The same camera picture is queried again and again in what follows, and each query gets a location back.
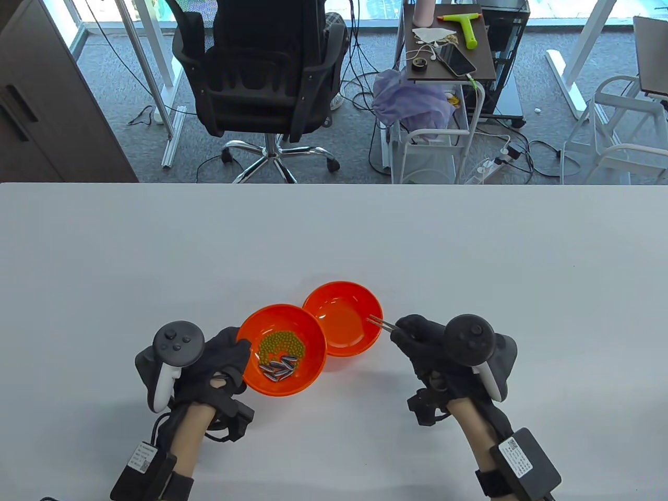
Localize person's left hand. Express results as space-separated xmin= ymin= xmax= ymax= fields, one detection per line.
xmin=175 ymin=327 xmax=251 ymax=407

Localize person's right hand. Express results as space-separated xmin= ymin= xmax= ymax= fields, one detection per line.
xmin=390 ymin=314 xmax=486 ymax=405

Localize pile of sunflower seeds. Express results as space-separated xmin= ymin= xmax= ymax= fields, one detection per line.
xmin=259 ymin=355 xmax=298 ymax=381

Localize orange bowl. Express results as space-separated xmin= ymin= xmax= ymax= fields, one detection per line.
xmin=302 ymin=281 xmax=384 ymax=357
xmin=236 ymin=304 xmax=328 ymax=397

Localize black labelled left forearm box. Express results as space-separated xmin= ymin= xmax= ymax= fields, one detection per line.
xmin=110 ymin=441 xmax=195 ymax=501

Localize black labelled right forearm box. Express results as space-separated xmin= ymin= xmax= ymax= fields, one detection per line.
xmin=475 ymin=428 xmax=563 ymax=501

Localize person's left forearm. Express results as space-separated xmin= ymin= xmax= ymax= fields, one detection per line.
xmin=170 ymin=404 xmax=216 ymax=478

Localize grey right hand controller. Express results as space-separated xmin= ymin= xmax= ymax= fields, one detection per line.
xmin=444 ymin=314 xmax=518 ymax=402

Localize grey hand controller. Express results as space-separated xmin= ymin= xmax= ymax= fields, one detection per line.
xmin=135 ymin=320 xmax=205 ymax=414
xmin=444 ymin=314 xmax=518 ymax=402

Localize grey left hand controller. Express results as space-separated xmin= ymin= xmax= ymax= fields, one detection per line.
xmin=135 ymin=320 xmax=205 ymax=414

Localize heap of green beans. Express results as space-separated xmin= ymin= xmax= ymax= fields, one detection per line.
xmin=258 ymin=330 xmax=306 ymax=366

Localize white power strip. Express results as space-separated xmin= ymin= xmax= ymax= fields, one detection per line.
xmin=464 ymin=156 xmax=511 ymax=184

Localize purple cloth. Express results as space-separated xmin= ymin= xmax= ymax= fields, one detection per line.
xmin=372 ymin=68 xmax=456 ymax=140

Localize white desk leg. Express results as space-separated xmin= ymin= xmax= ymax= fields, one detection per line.
xmin=545 ymin=0 xmax=617 ymax=121
xmin=115 ymin=0 xmax=187 ymax=169

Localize black office chair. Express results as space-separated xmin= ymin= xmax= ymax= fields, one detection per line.
xmin=171 ymin=0 xmax=349 ymax=184

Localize black smartphone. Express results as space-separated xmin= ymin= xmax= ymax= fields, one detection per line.
xmin=436 ymin=44 xmax=478 ymax=78

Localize white cart with brown top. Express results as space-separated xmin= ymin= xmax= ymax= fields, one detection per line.
xmin=389 ymin=3 xmax=497 ymax=184

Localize white earphones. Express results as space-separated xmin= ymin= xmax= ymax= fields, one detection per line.
xmin=405 ymin=44 xmax=445 ymax=64

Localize white face mask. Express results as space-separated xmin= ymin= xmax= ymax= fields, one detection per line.
xmin=412 ymin=27 xmax=459 ymax=44

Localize dark brown cabinet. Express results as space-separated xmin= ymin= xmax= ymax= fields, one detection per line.
xmin=0 ymin=0 xmax=139 ymax=183

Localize green squeegee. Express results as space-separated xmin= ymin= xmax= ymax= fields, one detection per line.
xmin=437 ymin=13 xmax=482 ymax=50

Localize black equipment rack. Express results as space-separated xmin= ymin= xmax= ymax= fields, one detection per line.
xmin=478 ymin=0 xmax=531 ymax=129

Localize grey panel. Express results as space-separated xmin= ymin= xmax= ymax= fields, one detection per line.
xmin=633 ymin=16 xmax=668 ymax=98

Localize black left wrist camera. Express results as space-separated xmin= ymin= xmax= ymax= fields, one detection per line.
xmin=211 ymin=394 xmax=255 ymax=443

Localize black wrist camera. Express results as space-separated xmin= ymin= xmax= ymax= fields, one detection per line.
xmin=407 ymin=389 xmax=449 ymax=427
xmin=211 ymin=394 xmax=255 ymax=443

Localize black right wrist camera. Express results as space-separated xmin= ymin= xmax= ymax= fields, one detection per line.
xmin=407 ymin=389 xmax=449 ymax=427

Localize white frame chair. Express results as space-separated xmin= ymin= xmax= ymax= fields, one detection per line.
xmin=561 ymin=76 xmax=668 ymax=184

